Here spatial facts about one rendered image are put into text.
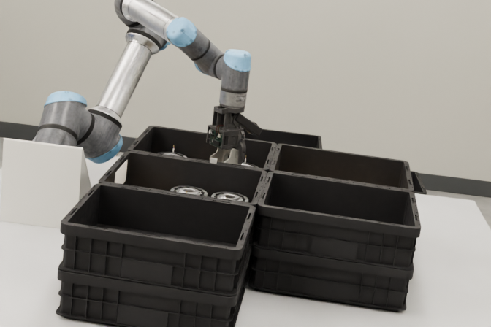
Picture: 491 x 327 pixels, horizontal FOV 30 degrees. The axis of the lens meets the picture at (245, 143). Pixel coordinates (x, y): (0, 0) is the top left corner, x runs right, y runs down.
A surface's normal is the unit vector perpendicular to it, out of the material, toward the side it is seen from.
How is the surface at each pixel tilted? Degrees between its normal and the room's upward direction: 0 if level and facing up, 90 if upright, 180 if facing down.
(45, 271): 0
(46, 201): 90
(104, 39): 90
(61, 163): 90
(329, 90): 90
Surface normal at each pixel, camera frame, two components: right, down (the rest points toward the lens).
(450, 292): 0.11, -0.96
